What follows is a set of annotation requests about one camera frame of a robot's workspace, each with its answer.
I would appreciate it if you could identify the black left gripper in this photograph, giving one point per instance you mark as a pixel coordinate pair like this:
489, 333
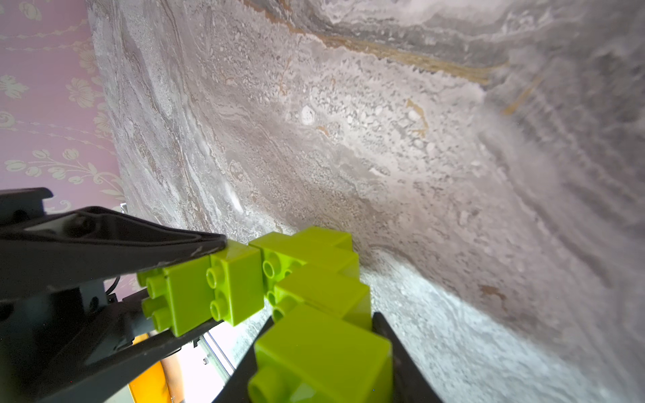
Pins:
61, 340

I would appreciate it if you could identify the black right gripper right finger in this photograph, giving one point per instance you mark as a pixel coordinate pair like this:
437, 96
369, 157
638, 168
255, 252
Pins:
410, 385

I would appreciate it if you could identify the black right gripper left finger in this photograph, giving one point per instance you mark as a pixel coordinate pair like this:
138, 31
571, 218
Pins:
236, 388

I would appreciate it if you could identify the long green lego brick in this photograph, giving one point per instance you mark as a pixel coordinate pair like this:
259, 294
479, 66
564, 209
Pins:
316, 267

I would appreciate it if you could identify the orange snack bag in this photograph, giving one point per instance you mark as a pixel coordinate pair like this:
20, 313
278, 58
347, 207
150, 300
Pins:
151, 386

